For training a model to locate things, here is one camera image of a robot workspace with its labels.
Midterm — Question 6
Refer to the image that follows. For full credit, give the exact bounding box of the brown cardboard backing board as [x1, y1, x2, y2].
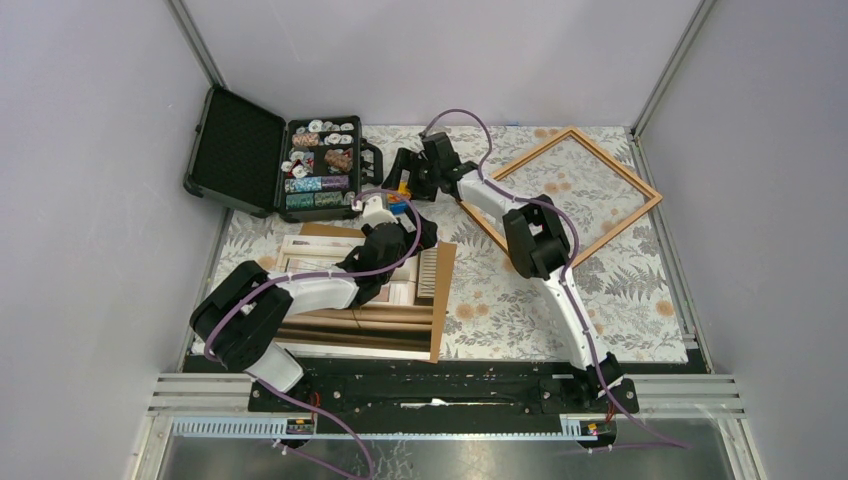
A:
[299, 222, 458, 364]

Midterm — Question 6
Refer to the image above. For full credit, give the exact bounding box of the purple poker chip stack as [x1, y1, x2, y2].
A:
[321, 175, 350, 190]

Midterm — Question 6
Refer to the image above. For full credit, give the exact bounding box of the orange poker chip roll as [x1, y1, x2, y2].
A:
[324, 150, 353, 173]

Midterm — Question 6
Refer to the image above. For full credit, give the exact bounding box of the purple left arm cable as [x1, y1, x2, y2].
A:
[202, 188, 424, 480]

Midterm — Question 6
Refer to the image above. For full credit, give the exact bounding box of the floral patterned table mat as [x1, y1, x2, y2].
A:
[207, 126, 687, 364]

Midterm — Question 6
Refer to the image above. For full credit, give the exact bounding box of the wooden picture frame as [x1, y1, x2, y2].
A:
[485, 126, 663, 267]

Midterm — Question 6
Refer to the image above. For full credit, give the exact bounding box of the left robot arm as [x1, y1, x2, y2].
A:
[189, 213, 438, 411]

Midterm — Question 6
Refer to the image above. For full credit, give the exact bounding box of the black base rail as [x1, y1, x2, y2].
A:
[182, 354, 710, 439]

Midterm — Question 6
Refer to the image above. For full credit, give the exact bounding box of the photo print of window plant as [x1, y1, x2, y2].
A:
[254, 235, 439, 362]

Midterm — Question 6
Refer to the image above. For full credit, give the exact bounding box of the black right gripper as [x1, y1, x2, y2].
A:
[381, 148, 441, 203]

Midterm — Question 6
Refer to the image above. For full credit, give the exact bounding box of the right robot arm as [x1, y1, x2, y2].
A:
[382, 132, 624, 412]

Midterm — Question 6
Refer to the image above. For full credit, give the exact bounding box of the yellow and blue toy block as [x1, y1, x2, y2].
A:
[386, 191, 411, 216]

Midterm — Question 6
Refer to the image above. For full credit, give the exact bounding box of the green poker chip stack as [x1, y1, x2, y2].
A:
[284, 193, 316, 211]

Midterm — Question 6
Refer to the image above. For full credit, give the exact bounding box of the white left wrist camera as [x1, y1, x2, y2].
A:
[352, 195, 396, 228]

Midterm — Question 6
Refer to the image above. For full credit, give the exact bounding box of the black poker chip case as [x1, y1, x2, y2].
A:
[183, 86, 383, 223]

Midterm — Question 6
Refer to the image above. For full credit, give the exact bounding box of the cyan poker chip stack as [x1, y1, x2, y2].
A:
[284, 177, 322, 194]

